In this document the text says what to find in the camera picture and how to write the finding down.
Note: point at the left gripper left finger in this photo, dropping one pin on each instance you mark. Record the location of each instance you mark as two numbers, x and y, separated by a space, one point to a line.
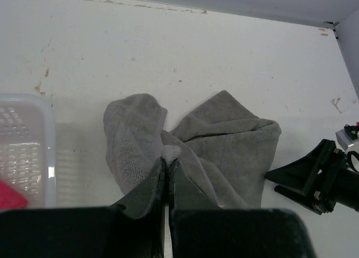
131 227

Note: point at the grey towel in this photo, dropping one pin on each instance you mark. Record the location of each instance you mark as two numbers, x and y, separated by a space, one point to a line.
224 149

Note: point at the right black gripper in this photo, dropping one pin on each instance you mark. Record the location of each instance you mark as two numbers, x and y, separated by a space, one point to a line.
337 183

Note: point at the clear plastic basket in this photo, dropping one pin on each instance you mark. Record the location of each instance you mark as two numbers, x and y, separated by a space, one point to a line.
28 148

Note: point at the pink towel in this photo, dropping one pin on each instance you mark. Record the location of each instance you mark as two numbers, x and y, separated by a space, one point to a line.
10 198

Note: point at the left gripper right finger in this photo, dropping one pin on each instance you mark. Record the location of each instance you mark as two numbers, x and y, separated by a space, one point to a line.
200 228

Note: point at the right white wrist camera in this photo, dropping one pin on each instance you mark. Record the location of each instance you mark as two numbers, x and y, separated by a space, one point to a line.
347 138

